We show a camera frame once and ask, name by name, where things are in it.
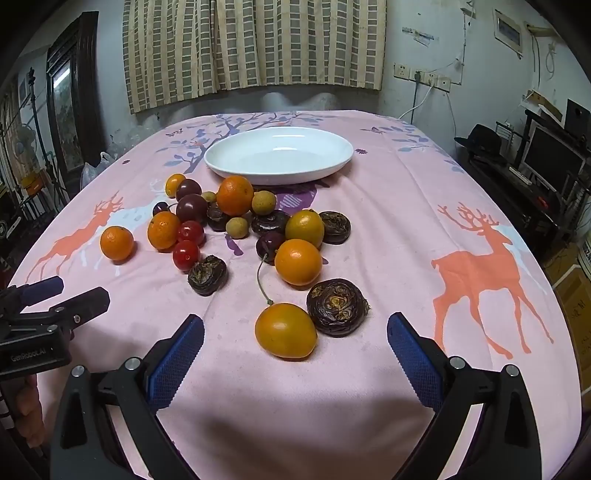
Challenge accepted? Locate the computer monitor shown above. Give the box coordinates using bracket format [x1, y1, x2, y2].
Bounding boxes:
[523, 126, 588, 193]

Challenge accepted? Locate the dark cherry with long stem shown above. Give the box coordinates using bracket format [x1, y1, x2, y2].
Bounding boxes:
[256, 232, 287, 306]

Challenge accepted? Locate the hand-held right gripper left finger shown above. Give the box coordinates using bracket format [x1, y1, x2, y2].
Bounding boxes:
[50, 314, 206, 480]

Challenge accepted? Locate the cardboard box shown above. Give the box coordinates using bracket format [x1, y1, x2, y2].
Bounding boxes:
[551, 261, 591, 352]

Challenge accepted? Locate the black desk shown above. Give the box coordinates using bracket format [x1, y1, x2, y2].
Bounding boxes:
[457, 150, 580, 243]

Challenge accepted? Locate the large bumpy mandarin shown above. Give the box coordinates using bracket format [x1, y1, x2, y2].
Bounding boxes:
[216, 176, 255, 217]

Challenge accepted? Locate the standing fan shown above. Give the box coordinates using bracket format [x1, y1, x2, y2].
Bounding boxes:
[11, 126, 38, 158]

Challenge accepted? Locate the white power cable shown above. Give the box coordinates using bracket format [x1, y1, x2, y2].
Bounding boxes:
[398, 76, 435, 121]

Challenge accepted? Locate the dark wooden framed picture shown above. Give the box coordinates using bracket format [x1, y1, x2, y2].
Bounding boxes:
[46, 11, 100, 177]

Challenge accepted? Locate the red cherry tomato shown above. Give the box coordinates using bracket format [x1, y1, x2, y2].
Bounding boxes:
[172, 240, 201, 272]
[178, 220, 206, 246]

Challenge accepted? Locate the smooth yellow-orange orange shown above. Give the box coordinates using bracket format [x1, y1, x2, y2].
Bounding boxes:
[255, 302, 318, 360]

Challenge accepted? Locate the black speaker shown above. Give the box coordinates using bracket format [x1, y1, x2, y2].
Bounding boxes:
[564, 99, 591, 140]

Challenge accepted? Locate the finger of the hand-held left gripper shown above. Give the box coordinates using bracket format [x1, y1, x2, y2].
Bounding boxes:
[14, 287, 110, 331]
[0, 276, 64, 311]

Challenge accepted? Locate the orange mandarin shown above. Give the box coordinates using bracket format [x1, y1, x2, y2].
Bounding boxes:
[100, 226, 136, 261]
[148, 211, 181, 252]
[274, 239, 323, 286]

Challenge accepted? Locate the beige checked curtain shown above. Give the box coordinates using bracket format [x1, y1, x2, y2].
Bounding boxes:
[122, 0, 219, 115]
[210, 0, 387, 92]

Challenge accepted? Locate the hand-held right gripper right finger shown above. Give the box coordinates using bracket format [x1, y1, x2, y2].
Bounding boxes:
[387, 311, 543, 480]

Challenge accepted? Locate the person's left hand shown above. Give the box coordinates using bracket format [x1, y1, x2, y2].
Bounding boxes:
[15, 373, 40, 445]

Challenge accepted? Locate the white oval plate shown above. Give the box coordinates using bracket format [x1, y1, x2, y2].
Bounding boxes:
[204, 127, 354, 186]

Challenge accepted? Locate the clear plastic bag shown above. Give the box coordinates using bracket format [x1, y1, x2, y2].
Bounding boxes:
[82, 151, 122, 191]

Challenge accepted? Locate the black hat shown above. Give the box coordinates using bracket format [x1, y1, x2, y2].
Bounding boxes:
[454, 124, 505, 156]

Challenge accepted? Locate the white wall panel box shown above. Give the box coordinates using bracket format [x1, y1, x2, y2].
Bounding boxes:
[493, 9, 525, 54]

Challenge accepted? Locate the pink deer printed tablecloth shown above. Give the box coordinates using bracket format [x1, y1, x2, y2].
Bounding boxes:
[9, 110, 581, 480]

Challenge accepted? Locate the yellow-green orange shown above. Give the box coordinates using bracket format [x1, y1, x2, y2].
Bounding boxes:
[285, 209, 325, 249]

